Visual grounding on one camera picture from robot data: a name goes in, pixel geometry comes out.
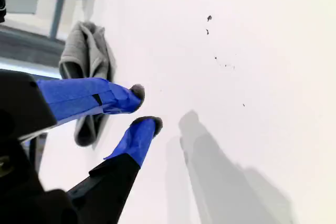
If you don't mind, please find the grey metal frame bar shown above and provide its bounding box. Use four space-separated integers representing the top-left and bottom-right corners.
49 0 68 40

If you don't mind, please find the grey striped towel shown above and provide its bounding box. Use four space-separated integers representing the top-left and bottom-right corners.
58 20 118 148

